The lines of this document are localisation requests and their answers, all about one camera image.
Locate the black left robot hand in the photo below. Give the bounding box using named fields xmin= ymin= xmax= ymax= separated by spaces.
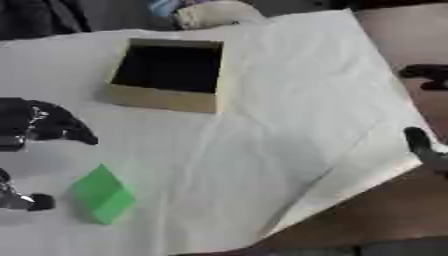
xmin=0 ymin=96 xmax=100 ymax=212

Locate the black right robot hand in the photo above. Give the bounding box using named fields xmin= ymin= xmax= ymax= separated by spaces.
xmin=402 ymin=126 xmax=448 ymax=176

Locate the tan cardboard box black inside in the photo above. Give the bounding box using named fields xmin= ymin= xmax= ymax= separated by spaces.
xmin=103 ymin=37 xmax=226 ymax=115

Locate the black chair base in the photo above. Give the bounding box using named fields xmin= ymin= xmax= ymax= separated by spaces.
xmin=397 ymin=63 xmax=448 ymax=92

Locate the green block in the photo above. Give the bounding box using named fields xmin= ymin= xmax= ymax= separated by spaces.
xmin=68 ymin=163 xmax=139 ymax=226

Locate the cream fabric bag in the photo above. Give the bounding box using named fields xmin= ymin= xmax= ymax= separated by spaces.
xmin=173 ymin=1 xmax=268 ymax=31

